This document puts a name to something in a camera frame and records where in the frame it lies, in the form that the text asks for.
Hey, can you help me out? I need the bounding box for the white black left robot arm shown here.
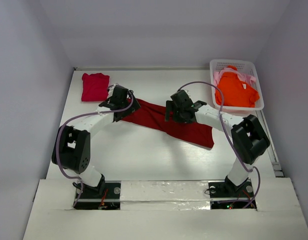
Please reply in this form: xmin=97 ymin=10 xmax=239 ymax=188
xmin=51 ymin=84 xmax=141 ymax=198

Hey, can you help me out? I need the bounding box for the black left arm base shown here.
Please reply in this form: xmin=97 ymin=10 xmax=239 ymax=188
xmin=72 ymin=181 xmax=121 ymax=210

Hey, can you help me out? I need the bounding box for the pink t shirt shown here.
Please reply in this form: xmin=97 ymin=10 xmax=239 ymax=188
xmin=213 ymin=65 xmax=257 ymax=89

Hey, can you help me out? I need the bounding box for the white plastic laundry basket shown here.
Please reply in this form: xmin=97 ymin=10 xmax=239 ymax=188
xmin=209 ymin=59 xmax=264 ymax=112

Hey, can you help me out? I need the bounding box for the dark red t shirt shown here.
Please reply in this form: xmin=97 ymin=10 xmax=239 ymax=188
xmin=120 ymin=97 xmax=216 ymax=151

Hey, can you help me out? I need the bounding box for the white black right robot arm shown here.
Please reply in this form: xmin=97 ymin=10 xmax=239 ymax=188
xmin=165 ymin=90 xmax=270 ymax=196

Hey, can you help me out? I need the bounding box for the folded bright red t shirt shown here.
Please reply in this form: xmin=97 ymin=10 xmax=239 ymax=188
xmin=81 ymin=73 xmax=110 ymax=102

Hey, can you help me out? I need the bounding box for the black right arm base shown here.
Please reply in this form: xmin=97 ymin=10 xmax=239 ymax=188
xmin=204 ymin=177 xmax=257 ymax=210

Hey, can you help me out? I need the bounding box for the orange t shirt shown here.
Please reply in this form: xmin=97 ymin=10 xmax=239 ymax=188
xmin=215 ymin=65 xmax=260 ymax=108

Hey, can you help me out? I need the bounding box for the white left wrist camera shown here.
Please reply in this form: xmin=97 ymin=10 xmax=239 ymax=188
xmin=107 ymin=83 xmax=119 ymax=98

